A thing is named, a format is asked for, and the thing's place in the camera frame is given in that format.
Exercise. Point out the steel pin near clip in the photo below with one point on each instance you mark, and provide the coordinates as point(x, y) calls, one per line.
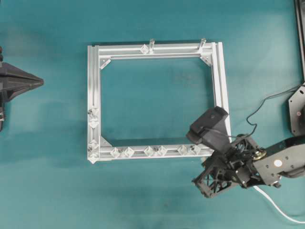
point(151, 45)

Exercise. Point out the aluminium extrusion frame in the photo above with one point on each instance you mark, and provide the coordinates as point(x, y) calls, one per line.
point(140, 104)

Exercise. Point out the black vertical rail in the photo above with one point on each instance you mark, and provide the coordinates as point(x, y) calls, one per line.
point(300, 19)

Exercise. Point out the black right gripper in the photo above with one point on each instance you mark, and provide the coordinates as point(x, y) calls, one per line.
point(225, 170)

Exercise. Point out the steel pin top right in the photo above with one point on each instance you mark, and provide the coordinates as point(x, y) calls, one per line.
point(201, 44)

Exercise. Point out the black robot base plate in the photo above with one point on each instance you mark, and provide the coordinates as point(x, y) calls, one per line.
point(296, 105)

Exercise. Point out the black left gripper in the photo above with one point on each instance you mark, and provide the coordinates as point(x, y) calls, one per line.
point(13, 82)

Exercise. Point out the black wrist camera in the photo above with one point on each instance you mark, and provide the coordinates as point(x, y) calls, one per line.
point(210, 130)

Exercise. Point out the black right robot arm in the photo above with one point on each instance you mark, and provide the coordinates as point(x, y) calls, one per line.
point(284, 159)

